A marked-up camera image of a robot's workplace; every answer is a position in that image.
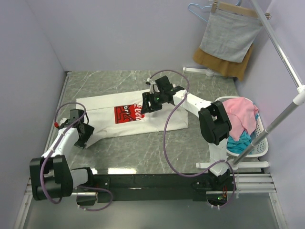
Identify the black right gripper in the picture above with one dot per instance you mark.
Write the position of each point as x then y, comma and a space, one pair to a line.
147, 97

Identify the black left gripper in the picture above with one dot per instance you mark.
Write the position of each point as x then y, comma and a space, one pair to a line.
88, 130

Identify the white t-shirt red print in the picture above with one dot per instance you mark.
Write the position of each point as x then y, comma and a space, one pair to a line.
116, 115

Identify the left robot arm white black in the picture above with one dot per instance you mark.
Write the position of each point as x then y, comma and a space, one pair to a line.
50, 175

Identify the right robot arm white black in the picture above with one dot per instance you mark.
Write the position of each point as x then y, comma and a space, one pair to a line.
213, 121

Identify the brown hanging cloth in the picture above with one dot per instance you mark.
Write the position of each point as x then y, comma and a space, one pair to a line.
225, 68

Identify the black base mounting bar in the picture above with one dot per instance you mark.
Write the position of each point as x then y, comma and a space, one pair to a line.
88, 195

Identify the pink garment in basket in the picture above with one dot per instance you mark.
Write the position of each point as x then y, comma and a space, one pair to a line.
241, 113

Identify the teal garment in basket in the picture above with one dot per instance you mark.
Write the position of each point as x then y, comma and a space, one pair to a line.
240, 144

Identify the grey hanging cloth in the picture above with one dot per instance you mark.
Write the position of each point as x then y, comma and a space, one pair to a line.
229, 36

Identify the wooden clip hanger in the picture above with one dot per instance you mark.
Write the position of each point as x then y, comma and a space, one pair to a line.
233, 9

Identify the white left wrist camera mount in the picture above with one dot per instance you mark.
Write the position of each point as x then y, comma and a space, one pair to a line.
59, 123

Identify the white bracket on table rear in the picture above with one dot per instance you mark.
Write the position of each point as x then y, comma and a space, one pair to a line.
207, 72

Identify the white bracket on table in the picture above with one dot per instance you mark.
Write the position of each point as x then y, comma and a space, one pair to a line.
207, 72
243, 165

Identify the white bracket on table front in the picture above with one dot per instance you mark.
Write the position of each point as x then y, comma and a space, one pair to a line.
243, 165

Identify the blue wire hanger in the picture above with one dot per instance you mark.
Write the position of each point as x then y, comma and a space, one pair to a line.
199, 11

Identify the aluminium rail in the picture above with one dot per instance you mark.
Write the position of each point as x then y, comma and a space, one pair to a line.
244, 183

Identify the silver metal pole frame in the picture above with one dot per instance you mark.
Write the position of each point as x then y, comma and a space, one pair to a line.
269, 85

